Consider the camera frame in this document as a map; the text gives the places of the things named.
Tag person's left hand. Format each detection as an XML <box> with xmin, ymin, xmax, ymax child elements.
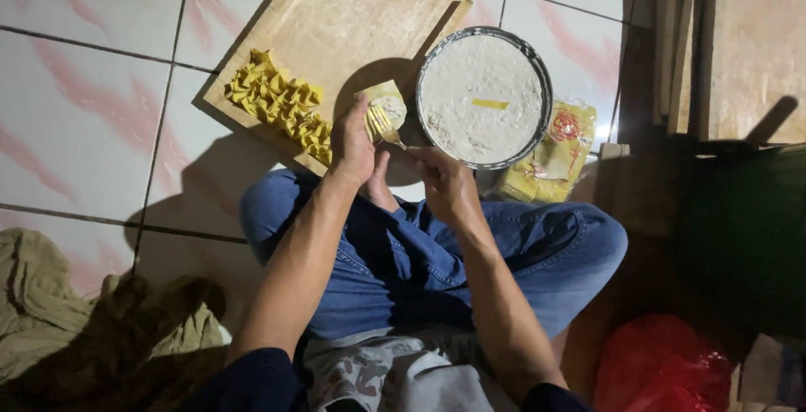
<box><xmin>329</xmin><ymin>92</ymin><xmax>379</xmax><ymax>189</ymax></box>

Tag person's right hand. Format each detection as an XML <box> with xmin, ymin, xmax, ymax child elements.
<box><xmin>407</xmin><ymin>145</ymin><xmax>482</xmax><ymax>226</ymax></box>

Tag metal fork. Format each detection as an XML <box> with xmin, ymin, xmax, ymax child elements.
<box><xmin>368</xmin><ymin>105</ymin><xmax>411</xmax><ymax>151</ymax></box>

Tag yellow dumpling wrapper with filling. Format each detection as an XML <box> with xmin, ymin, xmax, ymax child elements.
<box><xmin>361</xmin><ymin>79</ymin><xmax>408</xmax><ymax>143</ymax></box>

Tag person's bare foot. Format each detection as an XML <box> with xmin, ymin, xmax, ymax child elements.
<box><xmin>359</xmin><ymin>149</ymin><xmax>401</xmax><ymax>214</ymax></box>

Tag round metal bowl of filling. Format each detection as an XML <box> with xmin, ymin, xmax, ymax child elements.
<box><xmin>415</xmin><ymin>26</ymin><xmax>554</xmax><ymax>171</ymax></box>

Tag person's blue jeans legs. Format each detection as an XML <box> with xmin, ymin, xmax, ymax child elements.
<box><xmin>239</xmin><ymin>169</ymin><xmax>629</xmax><ymax>341</ymax></box>

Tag plastic pack of yellow wrappers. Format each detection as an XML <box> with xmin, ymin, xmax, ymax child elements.
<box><xmin>493</xmin><ymin>98</ymin><xmax>598</xmax><ymax>204</ymax></box>

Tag wooden cutting board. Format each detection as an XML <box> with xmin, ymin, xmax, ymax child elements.
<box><xmin>201</xmin><ymin>0</ymin><xmax>474</xmax><ymax>177</ymax></box>

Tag row of folded yellow dumplings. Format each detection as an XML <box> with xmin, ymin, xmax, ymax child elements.
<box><xmin>225</xmin><ymin>48</ymin><xmax>334</xmax><ymax>167</ymax></box>

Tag patterned grey shirt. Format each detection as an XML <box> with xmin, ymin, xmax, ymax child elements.
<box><xmin>301</xmin><ymin>327</ymin><xmax>523</xmax><ymax>412</ymax></box>

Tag wooden planks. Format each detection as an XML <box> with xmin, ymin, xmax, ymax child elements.
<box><xmin>652</xmin><ymin>0</ymin><xmax>701</xmax><ymax>136</ymax></box>

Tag red plastic bag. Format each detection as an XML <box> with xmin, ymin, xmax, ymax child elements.
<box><xmin>593</xmin><ymin>314</ymin><xmax>734</xmax><ymax>412</ymax></box>

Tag dark green container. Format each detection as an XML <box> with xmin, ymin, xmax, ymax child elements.
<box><xmin>679</xmin><ymin>143</ymin><xmax>806</xmax><ymax>337</ymax></box>

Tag wooden panel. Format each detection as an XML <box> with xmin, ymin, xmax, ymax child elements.
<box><xmin>696</xmin><ymin>0</ymin><xmax>806</xmax><ymax>143</ymax></box>

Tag beige crumpled cloth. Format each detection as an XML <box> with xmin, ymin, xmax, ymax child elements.
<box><xmin>0</xmin><ymin>228</ymin><xmax>229</xmax><ymax>412</ymax></box>

